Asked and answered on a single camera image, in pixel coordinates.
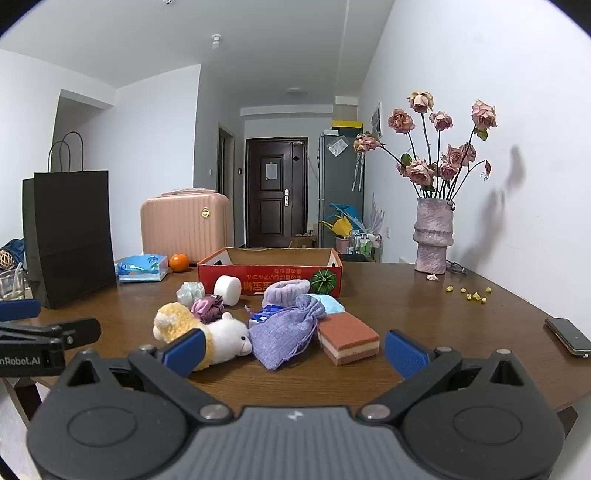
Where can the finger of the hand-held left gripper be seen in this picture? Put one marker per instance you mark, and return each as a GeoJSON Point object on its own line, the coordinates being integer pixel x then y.
{"type": "Point", "coordinates": [21, 310]}
{"type": "Point", "coordinates": [78, 331]}

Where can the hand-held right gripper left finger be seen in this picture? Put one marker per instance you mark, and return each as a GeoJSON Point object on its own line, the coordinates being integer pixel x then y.
{"type": "Point", "coordinates": [184, 353]}

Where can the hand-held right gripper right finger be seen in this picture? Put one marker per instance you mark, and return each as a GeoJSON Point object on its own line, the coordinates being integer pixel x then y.
{"type": "Point", "coordinates": [406, 353]}

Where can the pink satin scrunchie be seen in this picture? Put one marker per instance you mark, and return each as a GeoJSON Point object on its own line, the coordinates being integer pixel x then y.
{"type": "Point", "coordinates": [207, 310]}

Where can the iridescent sheer scrunchie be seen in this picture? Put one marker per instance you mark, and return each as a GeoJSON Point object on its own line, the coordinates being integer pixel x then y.
{"type": "Point", "coordinates": [190, 293]}

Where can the red-brown layered sponge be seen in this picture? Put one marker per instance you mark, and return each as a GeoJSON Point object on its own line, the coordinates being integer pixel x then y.
{"type": "Point", "coordinates": [346, 333]}

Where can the orange-edged cardboard box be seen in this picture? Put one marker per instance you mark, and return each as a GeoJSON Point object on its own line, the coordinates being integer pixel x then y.
{"type": "Point", "coordinates": [258, 279]}

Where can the purple fluffy headband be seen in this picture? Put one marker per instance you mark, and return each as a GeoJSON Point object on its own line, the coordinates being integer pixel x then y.
{"type": "Point", "coordinates": [286, 291]}

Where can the white soft cylinder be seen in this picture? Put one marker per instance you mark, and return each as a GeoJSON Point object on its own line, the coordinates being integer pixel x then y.
{"type": "Point", "coordinates": [227, 290]}

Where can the clear glass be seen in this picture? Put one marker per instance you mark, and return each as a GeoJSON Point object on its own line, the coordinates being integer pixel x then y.
{"type": "Point", "coordinates": [11, 284]}

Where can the white alpaca plush toy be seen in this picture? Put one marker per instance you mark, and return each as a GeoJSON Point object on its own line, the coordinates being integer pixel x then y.
{"type": "Point", "coordinates": [226, 336]}

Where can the wicker ball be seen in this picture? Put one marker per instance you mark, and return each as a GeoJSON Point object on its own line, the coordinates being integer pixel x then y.
{"type": "Point", "coordinates": [5, 258]}

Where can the dark blue bag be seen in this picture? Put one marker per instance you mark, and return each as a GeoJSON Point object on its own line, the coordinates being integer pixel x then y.
{"type": "Point", "coordinates": [14, 247]}

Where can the black paper bag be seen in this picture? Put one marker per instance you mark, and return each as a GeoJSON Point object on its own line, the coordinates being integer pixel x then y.
{"type": "Point", "coordinates": [69, 240]}

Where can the small blue tissue packet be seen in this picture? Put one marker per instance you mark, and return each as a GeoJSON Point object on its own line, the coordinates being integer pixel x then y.
{"type": "Point", "coordinates": [262, 317]}

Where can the large blue tissue pack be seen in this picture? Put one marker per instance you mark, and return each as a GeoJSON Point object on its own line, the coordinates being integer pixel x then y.
{"type": "Point", "coordinates": [138, 268]}

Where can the scattered yellow bits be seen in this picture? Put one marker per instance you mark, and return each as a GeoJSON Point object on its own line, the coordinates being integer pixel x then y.
{"type": "Point", "coordinates": [471, 293]}

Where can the orange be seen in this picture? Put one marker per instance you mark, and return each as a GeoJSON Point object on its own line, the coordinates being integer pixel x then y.
{"type": "Point", "coordinates": [179, 263]}

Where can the light blue cloth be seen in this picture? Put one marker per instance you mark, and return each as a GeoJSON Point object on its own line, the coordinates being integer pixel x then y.
{"type": "Point", "coordinates": [330, 304]}

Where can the black chair back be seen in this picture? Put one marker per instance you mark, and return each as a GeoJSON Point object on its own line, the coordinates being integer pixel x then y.
{"type": "Point", "coordinates": [353, 257]}

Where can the trolley cart with bottles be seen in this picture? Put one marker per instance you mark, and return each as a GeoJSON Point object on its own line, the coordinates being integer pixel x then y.
{"type": "Point", "coordinates": [364, 242]}

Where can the pink textured vase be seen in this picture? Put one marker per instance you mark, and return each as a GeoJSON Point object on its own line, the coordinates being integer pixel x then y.
{"type": "Point", "coordinates": [433, 235]}

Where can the pink bucket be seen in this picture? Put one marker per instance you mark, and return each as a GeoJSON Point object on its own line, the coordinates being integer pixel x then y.
{"type": "Point", "coordinates": [341, 244]}

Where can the pink ribbed suitcase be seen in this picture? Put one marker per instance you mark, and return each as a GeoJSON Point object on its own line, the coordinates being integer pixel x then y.
{"type": "Point", "coordinates": [184, 226]}

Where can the purple fairy wings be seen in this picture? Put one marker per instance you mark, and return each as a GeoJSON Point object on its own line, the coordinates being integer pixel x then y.
{"type": "Point", "coordinates": [377, 214]}

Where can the yellow bag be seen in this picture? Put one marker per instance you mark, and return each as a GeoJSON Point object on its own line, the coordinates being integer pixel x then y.
{"type": "Point", "coordinates": [342, 226]}

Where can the small brown cardboard box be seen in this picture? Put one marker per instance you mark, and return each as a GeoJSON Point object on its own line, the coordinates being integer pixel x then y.
{"type": "Point", "coordinates": [302, 242]}

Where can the black smartphone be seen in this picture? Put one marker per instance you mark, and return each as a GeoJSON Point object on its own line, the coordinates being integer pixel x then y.
{"type": "Point", "coordinates": [569, 336]}

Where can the dark brown entrance door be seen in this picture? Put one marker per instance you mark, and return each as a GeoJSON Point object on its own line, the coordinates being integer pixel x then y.
{"type": "Point", "coordinates": [277, 198]}

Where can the grey refrigerator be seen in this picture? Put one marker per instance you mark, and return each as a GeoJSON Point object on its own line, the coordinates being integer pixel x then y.
{"type": "Point", "coordinates": [339, 184]}

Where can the dried rose bouquet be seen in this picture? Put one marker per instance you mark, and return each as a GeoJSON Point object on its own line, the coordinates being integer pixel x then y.
{"type": "Point", "coordinates": [420, 170]}

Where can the clear plastic bag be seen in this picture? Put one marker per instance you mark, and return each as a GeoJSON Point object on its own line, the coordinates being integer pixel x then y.
{"type": "Point", "coordinates": [337, 146]}

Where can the yellow box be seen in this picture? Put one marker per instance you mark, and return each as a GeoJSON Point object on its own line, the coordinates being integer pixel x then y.
{"type": "Point", "coordinates": [346, 123]}

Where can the interior doorway frame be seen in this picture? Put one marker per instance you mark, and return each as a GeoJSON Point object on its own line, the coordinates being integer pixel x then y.
{"type": "Point", "coordinates": [226, 184]}

